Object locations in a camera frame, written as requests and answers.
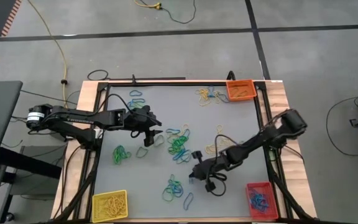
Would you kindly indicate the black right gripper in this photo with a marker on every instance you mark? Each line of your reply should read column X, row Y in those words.
column 210, row 168

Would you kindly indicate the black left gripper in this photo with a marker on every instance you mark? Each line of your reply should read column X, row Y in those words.
column 137, row 119

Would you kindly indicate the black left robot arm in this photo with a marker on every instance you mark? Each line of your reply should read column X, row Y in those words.
column 73, row 116

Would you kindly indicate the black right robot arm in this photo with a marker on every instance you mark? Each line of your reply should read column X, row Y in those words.
column 259, row 137

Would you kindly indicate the black metal rod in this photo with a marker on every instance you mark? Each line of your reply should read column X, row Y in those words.
column 151, row 78

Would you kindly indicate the red plastic basket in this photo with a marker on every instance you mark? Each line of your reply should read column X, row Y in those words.
column 273, row 216

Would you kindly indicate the yellow plastic basket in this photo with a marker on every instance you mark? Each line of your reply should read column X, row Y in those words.
column 95, row 196

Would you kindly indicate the black floor tape line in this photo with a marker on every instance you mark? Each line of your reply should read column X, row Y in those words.
column 258, row 46
column 104, row 35

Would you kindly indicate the orange plastic basket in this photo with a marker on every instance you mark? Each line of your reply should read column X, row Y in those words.
column 252, row 85

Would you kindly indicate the black equipment stand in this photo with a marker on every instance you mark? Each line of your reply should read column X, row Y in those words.
column 26, row 161

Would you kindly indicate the black side desk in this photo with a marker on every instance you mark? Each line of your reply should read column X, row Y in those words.
column 2, row 124

